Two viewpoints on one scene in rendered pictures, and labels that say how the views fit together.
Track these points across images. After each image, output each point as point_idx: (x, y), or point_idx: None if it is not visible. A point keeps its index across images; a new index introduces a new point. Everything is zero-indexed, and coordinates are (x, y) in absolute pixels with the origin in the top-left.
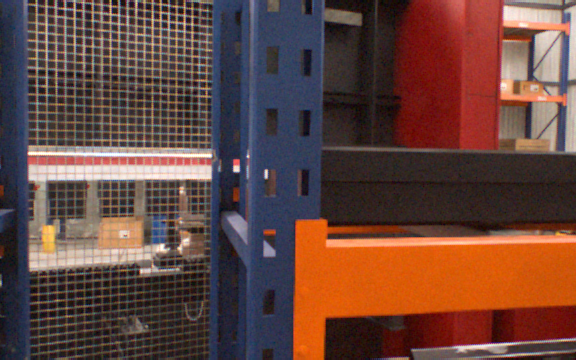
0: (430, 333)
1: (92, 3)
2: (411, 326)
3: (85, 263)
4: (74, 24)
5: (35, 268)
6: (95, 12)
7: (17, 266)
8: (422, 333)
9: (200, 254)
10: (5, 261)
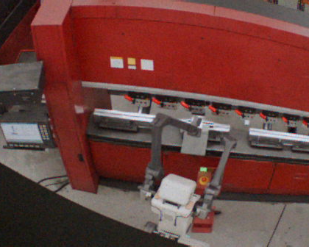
0: (104, 94)
1: (291, 1)
2: (101, 108)
3: (278, 137)
4: (296, 7)
5: (298, 138)
6: (290, 2)
7: (299, 4)
8: (103, 101)
9: (220, 130)
10: (300, 4)
